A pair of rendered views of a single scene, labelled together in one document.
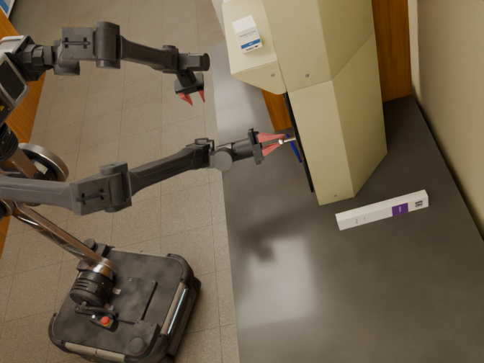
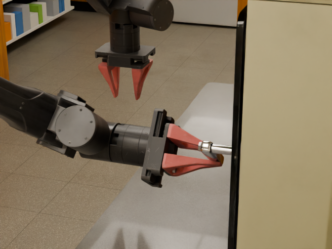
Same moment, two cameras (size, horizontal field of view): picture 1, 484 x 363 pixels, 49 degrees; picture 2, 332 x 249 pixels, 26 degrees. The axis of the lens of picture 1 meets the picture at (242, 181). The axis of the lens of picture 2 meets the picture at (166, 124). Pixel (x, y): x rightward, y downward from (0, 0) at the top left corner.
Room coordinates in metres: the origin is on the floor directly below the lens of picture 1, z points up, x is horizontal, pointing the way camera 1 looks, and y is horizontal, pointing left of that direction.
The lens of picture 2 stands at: (0.20, -0.18, 1.59)
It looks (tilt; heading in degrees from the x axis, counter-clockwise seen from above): 23 degrees down; 6
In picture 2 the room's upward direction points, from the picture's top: straight up
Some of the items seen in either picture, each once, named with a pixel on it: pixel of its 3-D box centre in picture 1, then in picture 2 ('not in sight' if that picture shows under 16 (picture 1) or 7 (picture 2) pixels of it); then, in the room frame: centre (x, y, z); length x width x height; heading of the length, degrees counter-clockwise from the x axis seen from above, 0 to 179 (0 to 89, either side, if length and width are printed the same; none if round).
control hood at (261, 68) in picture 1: (252, 45); not in sight; (1.15, -0.17, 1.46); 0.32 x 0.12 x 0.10; 168
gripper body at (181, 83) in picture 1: (186, 77); (125, 39); (1.50, 0.03, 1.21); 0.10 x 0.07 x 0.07; 78
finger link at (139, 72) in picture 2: (196, 92); (130, 75); (1.50, 0.02, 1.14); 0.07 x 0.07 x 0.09; 78
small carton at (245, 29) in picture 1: (247, 34); not in sight; (1.09, -0.15, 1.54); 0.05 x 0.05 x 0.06; 85
